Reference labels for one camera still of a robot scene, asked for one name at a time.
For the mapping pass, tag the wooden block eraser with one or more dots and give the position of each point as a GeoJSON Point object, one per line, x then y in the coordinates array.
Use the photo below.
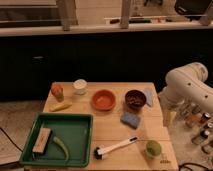
{"type": "Point", "coordinates": [41, 140]}

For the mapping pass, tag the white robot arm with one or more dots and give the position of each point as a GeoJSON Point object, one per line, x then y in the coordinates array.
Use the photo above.
{"type": "Point", "coordinates": [186, 83]}

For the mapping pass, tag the green cup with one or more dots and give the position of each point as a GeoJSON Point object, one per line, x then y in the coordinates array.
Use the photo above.
{"type": "Point", "coordinates": [153, 149]}

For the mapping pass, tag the green tray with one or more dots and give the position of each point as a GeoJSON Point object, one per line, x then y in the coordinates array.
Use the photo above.
{"type": "Point", "coordinates": [68, 144]}

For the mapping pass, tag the dark brown bowl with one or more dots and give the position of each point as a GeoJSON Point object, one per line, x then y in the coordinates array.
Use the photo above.
{"type": "Point", "coordinates": [135, 99]}

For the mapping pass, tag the red bowl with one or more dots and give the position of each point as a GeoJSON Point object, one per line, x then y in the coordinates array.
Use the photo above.
{"type": "Point", "coordinates": [103, 100]}

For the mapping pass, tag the white dish brush black bristles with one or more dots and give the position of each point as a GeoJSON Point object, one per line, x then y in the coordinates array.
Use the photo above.
{"type": "Point", "coordinates": [100, 152]}

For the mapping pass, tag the green chili pepper toy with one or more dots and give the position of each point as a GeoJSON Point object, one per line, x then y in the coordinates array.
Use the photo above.
{"type": "Point", "coordinates": [61, 144]}

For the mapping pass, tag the spice bottles cluster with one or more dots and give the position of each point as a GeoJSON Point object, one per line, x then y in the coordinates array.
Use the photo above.
{"type": "Point", "coordinates": [190, 126]}

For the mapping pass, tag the blue sponge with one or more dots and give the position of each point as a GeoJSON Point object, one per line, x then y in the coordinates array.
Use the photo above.
{"type": "Point", "coordinates": [130, 119]}

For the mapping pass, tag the light blue cloth piece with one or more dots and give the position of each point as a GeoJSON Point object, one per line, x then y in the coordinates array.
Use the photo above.
{"type": "Point", "coordinates": [149, 97]}

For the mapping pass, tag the white cup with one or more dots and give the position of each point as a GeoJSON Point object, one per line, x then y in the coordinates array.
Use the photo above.
{"type": "Point", "coordinates": [80, 86]}

